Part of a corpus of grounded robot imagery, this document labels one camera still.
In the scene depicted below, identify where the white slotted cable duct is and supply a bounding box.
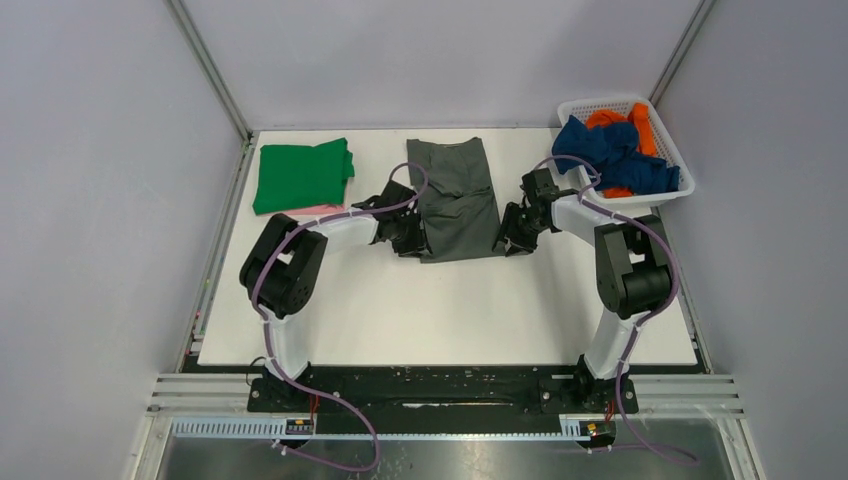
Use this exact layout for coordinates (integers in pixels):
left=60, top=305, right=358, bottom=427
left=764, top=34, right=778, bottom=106
left=170, top=415, right=615, bottom=442

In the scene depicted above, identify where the blue t-shirt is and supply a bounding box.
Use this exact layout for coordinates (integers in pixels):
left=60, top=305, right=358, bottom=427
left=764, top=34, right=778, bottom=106
left=551, top=116, right=680, bottom=195

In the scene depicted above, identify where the folded green t-shirt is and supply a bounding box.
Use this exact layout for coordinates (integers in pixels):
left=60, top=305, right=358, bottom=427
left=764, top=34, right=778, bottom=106
left=252, top=137, right=355, bottom=215

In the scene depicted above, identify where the white plastic basket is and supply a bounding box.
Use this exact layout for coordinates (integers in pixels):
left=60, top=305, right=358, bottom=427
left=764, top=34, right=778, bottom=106
left=557, top=94, right=695, bottom=210

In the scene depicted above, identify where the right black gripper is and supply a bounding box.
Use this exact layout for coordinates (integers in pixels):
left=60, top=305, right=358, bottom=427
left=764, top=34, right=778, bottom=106
left=492, top=201, right=548, bottom=257

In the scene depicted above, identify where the grey t-shirt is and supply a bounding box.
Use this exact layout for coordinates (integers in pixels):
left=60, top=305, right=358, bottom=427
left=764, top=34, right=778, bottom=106
left=406, top=137, right=505, bottom=264

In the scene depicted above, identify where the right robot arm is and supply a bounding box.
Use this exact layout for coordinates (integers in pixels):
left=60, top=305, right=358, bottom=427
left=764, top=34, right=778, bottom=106
left=495, top=169, right=679, bottom=412

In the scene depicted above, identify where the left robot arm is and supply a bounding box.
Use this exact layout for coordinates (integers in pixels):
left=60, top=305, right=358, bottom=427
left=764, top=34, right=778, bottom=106
left=239, top=180, right=430, bottom=411

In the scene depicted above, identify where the orange t-shirt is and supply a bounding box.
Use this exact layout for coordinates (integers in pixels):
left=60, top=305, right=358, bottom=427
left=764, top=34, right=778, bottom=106
left=586, top=103, right=666, bottom=198

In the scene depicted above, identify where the folded pink t-shirt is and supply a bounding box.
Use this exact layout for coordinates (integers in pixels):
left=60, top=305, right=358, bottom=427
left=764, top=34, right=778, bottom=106
left=269, top=204, right=345, bottom=216

